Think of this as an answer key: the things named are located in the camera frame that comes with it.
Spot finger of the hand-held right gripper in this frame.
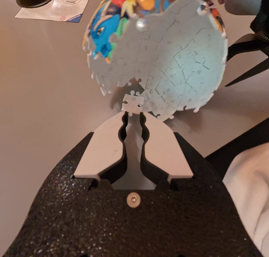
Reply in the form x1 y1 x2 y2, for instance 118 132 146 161
224 33 269 87
224 0 263 16

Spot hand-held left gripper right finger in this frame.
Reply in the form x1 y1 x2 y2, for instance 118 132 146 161
140 112 194 185

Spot colourful puzzle ball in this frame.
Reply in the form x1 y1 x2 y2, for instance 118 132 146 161
82 0 229 122

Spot white instruction leaflet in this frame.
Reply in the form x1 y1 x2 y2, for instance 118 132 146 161
15 0 94 23

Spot single puzzle piece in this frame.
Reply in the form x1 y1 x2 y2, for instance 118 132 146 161
121 90 145 117

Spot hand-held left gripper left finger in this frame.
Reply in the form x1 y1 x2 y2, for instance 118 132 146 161
74 111 128 184

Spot person's white shirt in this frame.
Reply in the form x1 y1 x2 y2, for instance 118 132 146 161
223 144 269 255

